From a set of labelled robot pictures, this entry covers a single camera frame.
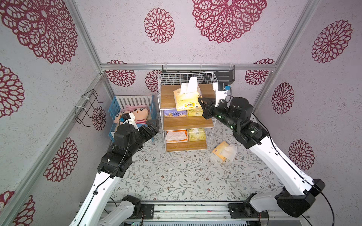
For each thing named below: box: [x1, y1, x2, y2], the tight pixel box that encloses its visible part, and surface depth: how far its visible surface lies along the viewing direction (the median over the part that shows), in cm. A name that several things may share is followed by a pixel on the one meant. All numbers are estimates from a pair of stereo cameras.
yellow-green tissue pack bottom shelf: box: [188, 128, 206, 142], surface depth 101 cm
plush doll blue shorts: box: [121, 104, 150, 130], surface depth 102 cm
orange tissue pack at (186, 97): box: [173, 76, 203, 112], surface depth 62 cm
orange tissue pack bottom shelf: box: [165, 129, 189, 144], surface depth 99 cm
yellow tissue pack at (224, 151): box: [211, 140, 238, 163], surface depth 92 cm
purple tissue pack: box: [163, 109, 188, 118], surface depth 83 cm
